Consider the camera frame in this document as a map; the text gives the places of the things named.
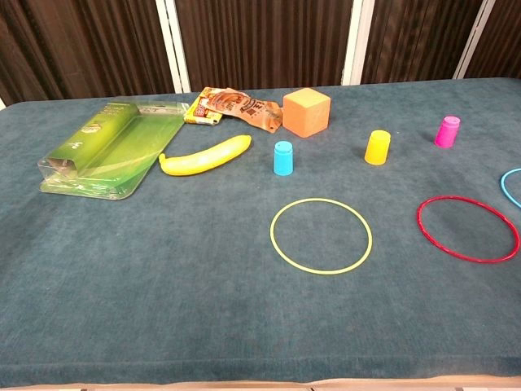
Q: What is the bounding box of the yellow plastic ring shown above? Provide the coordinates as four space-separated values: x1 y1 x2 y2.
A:
269 197 374 275

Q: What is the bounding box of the red plastic ring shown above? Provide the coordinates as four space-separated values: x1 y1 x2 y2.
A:
416 195 521 264

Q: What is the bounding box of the small cyan cup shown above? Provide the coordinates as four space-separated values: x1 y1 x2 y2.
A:
273 140 295 177

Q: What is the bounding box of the small yellow cup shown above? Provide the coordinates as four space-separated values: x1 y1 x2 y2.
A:
364 130 392 166

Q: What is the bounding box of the small magenta cup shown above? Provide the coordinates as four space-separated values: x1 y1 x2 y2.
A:
434 115 462 149

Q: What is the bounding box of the yellow toy banana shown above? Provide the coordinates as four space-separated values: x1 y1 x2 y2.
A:
158 134 252 177

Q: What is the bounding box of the orange snack pouch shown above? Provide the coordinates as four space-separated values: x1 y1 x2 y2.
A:
202 88 283 134

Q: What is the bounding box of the orange foam cube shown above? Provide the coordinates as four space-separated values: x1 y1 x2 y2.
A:
282 87 331 138

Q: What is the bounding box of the yellow red snack packet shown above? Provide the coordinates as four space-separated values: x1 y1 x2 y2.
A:
183 86 224 126

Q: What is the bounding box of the dark teal table cloth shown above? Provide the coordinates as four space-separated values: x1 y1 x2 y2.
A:
0 77 521 388

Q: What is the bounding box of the brown slatted partition panel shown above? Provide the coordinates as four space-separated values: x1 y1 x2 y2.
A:
174 0 354 93
466 0 521 81
0 0 176 108
361 0 485 85

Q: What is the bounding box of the green blister package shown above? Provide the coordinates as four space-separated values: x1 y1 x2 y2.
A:
37 100 191 201

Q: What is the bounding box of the blue plastic ring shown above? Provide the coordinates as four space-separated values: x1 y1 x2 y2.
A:
499 167 521 209

